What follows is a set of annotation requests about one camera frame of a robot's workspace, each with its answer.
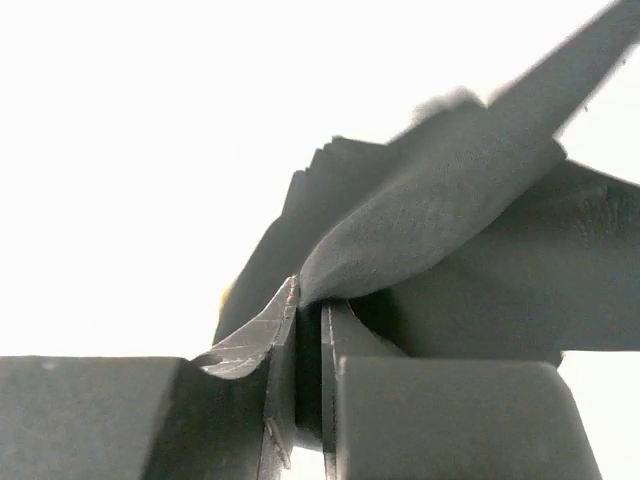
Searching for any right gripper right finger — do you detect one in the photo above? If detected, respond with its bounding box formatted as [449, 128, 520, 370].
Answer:
[321, 304, 600, 480]

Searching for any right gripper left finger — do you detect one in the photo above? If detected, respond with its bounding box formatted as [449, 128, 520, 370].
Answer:
[1, 278, 298, 480]

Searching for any black cloth placemat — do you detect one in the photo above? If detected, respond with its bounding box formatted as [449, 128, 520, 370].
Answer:
[216, 1, 639, 363]

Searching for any yellow plate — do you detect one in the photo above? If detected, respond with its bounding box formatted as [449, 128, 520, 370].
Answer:
[218, 285, 231, 310]

